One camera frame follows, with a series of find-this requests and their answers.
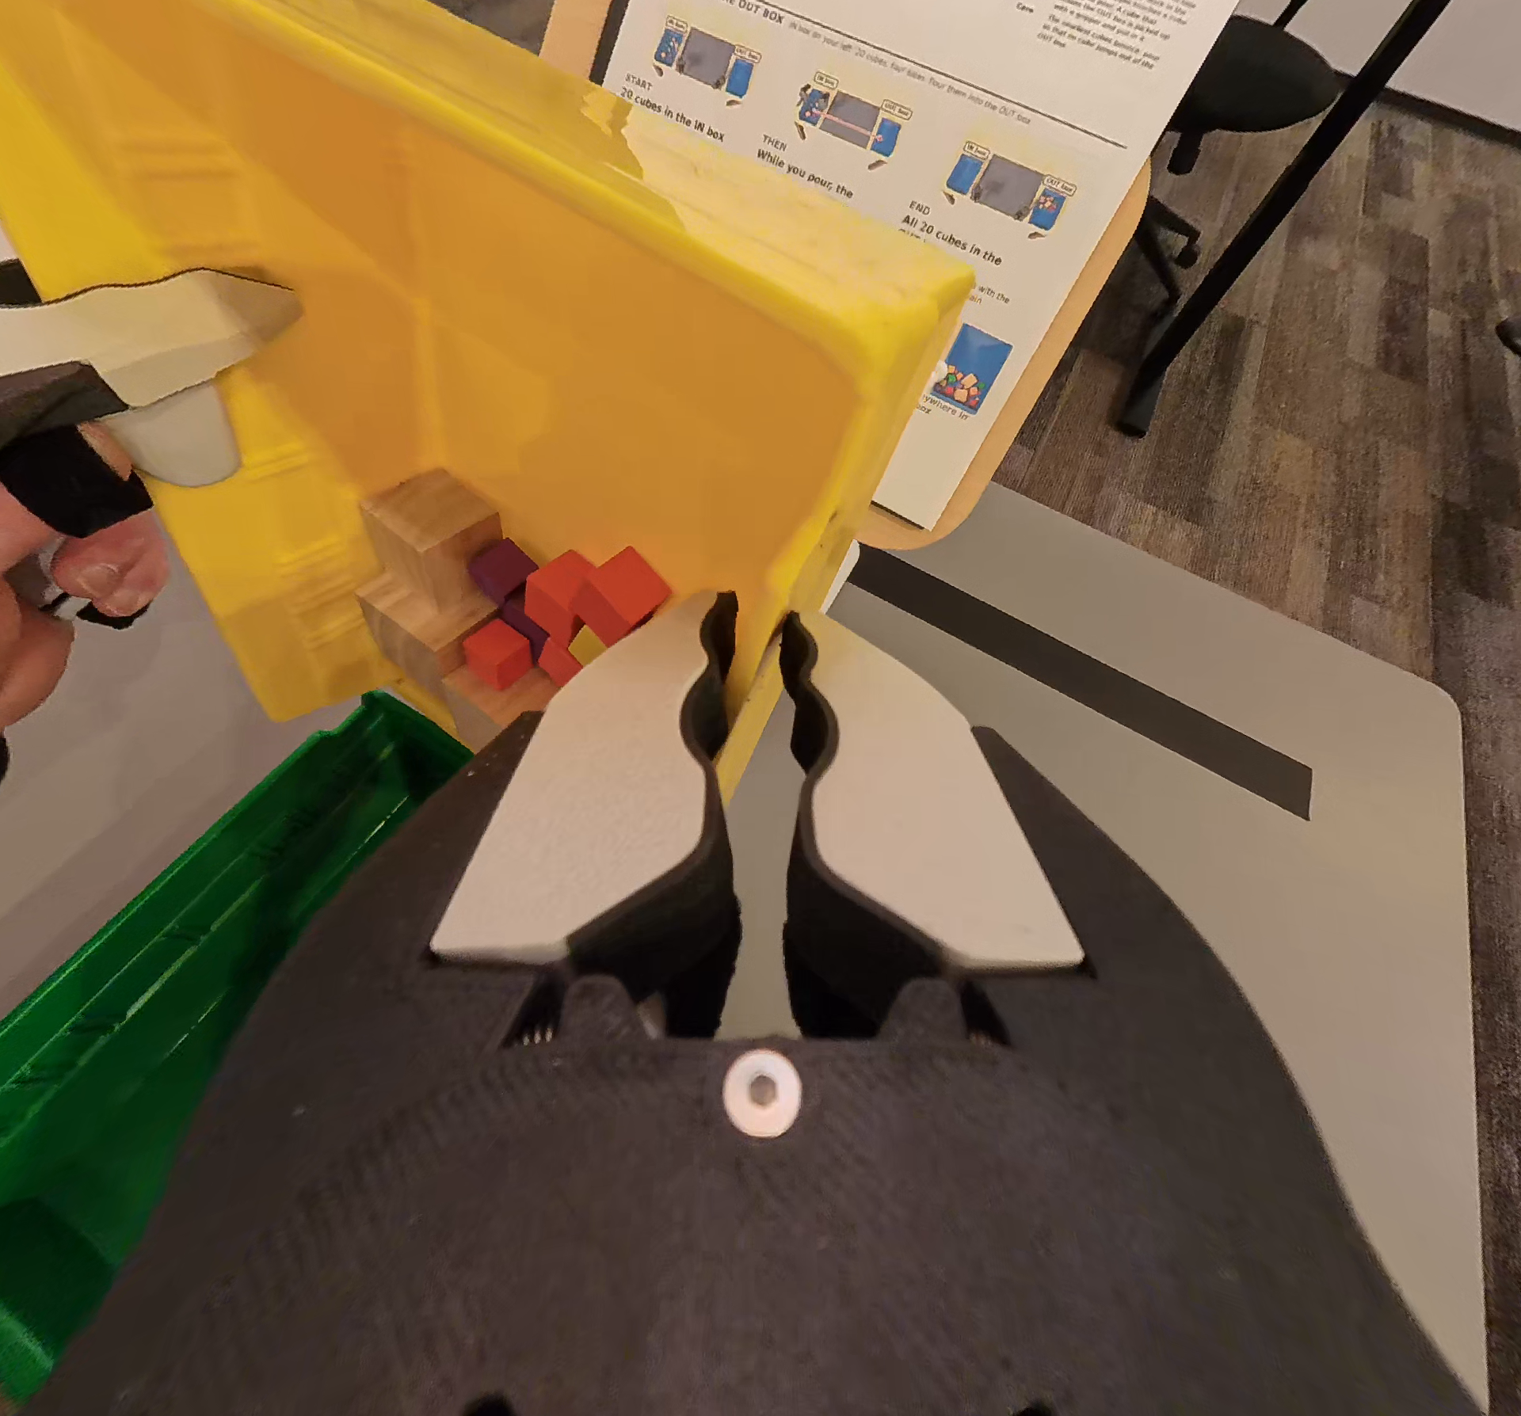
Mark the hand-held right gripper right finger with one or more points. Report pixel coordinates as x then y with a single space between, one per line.
928 834

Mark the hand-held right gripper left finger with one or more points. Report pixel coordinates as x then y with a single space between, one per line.
568 820

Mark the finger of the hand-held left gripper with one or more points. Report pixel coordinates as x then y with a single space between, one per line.
185 442
156 336

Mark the pile of coloured wooden cubes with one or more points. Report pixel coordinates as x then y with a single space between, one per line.
562 597

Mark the yellow plastic box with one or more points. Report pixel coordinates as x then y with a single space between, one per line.
537 311

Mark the green plastic box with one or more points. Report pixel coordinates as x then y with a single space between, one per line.
146 1024

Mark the person's left hand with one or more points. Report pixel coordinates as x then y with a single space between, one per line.
109 573

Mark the black tape strip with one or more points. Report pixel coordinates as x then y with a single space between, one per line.
1070 678

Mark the white printed instruction sheet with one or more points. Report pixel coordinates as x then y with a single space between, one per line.
951 73

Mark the black stand leg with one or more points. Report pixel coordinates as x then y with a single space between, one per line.
1311 170

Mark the black office chair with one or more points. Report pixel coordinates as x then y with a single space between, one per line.
1263 73

